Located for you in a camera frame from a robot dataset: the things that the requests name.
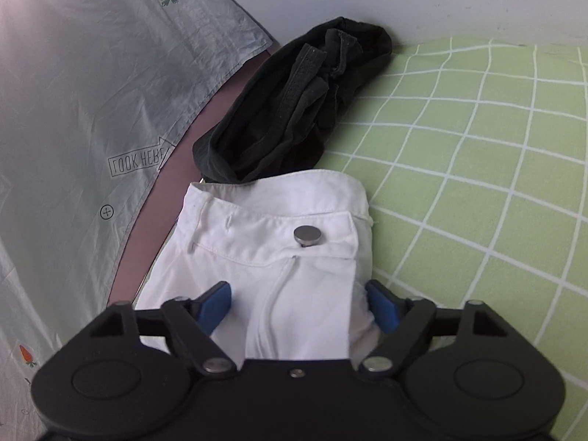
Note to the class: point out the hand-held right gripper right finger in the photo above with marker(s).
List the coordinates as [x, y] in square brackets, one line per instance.
[383, 305]

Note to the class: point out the black pants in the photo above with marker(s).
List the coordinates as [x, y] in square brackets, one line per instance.
[285, 115]

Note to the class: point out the green grid mat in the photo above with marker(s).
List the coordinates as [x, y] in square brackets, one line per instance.
[482, 170]

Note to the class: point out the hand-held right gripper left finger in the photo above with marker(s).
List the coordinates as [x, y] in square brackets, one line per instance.
[216, 305]

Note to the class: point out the pink board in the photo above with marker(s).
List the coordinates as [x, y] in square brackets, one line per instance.
[151, 220]

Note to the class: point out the white pants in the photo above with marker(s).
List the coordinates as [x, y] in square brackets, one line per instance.
[275, 285]

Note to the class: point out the grey carrot print sheet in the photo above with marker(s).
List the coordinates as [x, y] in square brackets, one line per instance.
[92, 101]

